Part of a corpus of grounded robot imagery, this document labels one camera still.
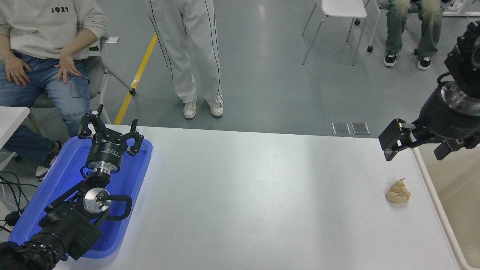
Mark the small white side table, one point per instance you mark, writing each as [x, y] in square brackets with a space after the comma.
[11, 118]

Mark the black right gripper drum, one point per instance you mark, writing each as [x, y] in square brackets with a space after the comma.
[446, 120]

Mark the grey office chair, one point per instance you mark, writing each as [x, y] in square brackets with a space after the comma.
[112, 75]

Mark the seated person's right forearm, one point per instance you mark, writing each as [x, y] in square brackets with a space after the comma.
[5, 47]

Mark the seated person in jeans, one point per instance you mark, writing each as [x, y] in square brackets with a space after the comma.
[45, 26]

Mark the seated person's right hand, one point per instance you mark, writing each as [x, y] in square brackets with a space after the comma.
[17, 69]

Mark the large pale dustbin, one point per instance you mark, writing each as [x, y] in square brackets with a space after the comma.
[457, 210]

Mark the person on wheeled chair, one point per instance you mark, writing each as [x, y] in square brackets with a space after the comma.
[425, 26]

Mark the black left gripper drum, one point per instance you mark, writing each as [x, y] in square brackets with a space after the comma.
[106, 152]

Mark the metal floor plate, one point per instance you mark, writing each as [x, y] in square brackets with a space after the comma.
[360, 128]
[341, 128]

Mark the white chair with metal legs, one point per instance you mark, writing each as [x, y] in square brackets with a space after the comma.
[343, 7]

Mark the standing person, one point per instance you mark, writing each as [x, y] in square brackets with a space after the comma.
[191, 45]

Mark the seated person's left forearm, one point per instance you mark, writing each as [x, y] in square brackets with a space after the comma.
[80, 42]

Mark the white wheeled chair frame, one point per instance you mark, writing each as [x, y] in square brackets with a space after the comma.
[375, 26]

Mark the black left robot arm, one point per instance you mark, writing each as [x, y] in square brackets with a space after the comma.
[67, 225]

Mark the blue plastic tray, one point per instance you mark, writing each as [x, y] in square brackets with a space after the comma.
[127, 176]

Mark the tan paper ball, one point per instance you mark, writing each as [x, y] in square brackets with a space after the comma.
[398, 194]

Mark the seated person's left hand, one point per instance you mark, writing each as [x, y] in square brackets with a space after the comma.
[66, 67]

